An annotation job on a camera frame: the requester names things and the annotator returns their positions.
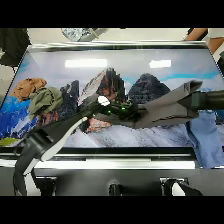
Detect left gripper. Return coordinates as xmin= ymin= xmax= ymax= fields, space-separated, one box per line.
xmin=105 ymin=101 xmax=140 ymax=122

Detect grey garment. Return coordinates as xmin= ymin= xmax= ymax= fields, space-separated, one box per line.
xmin=131 ymin=79 xmax=204 ymax=130

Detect person's forearm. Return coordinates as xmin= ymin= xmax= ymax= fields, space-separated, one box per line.
xmin=183 ymin=27 xmax=210 ymax=42

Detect olive green garment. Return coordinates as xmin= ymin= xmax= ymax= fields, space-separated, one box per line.
xmin=27 ymin=85 xmax=64 ymax=122

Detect light blue garment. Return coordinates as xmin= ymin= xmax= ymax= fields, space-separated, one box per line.
xmin=185 ymin=109 xmax=224 ymax=170

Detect brown garment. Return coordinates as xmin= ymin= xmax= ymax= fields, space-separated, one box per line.
xmin=12 ymin=77 xmax=48 ymax=102

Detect silver frame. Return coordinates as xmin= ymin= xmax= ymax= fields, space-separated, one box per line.
xmin=0 ymin=151 xmax=224 ymax=197

